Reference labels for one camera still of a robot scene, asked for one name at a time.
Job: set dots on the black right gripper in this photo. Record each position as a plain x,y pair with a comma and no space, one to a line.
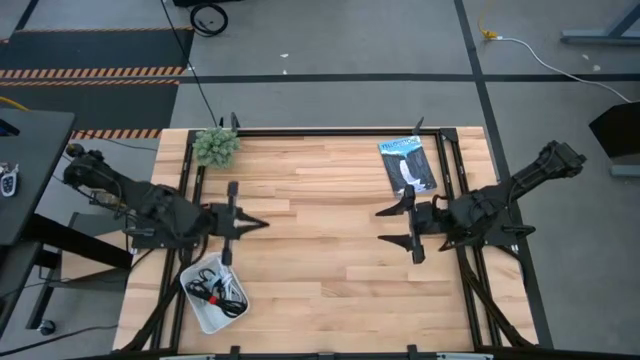
432,217

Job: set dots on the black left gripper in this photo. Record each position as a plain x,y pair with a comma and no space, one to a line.
225,220

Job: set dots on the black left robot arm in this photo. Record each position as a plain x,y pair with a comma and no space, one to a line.
150,205

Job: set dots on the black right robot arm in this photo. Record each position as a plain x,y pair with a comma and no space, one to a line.
500,205

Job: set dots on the blue Yellowstone booklet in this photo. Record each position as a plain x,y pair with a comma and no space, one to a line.
407,160

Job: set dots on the green spiky plant ball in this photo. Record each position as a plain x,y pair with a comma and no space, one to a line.
216,147

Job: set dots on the white plastic bin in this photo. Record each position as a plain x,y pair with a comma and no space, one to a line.
212,322

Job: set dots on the black mat with hazard stripes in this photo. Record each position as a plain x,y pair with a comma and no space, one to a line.
90,105
95,50

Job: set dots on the small grey metal foot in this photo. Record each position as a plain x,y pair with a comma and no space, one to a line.
625,171

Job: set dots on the black side desk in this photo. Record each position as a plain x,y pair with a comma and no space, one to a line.
30,170

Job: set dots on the black caster wheel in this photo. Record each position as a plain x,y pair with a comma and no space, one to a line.
47,327

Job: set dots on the black angular box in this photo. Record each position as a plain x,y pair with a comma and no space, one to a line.
617,130

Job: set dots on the white key fob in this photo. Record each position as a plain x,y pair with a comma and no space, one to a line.
9,181

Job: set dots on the grey metal table foot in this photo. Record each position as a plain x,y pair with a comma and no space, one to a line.
600,36

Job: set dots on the black aluminium table frame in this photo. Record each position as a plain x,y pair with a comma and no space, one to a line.
325,132

